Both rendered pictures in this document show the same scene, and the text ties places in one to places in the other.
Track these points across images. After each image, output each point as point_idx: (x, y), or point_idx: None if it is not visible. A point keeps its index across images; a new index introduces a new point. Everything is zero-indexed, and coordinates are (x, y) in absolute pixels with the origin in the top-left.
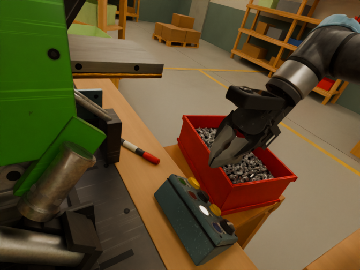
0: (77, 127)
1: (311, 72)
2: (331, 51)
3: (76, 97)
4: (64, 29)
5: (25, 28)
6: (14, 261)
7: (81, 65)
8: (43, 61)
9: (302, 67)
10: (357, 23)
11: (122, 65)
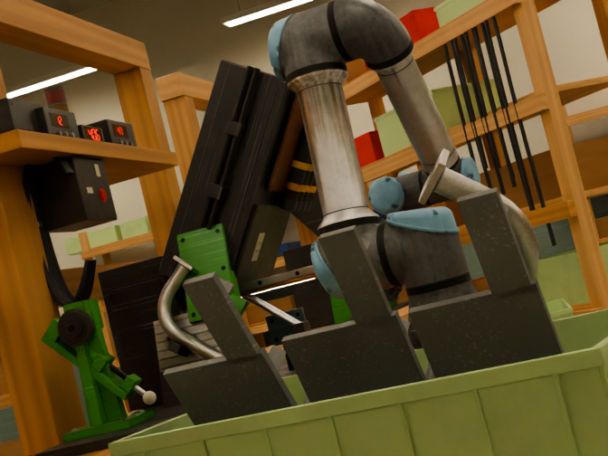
0: (232, 297)
1: (384, 221)
2: None
3: (266, 307)
4: (226, 257)
5: (214, 261)
6: (204, 355)
7: (261, 281)
8: (220, 271)
9: (381, 221)
10: (402, 174)
11: (287, 273)
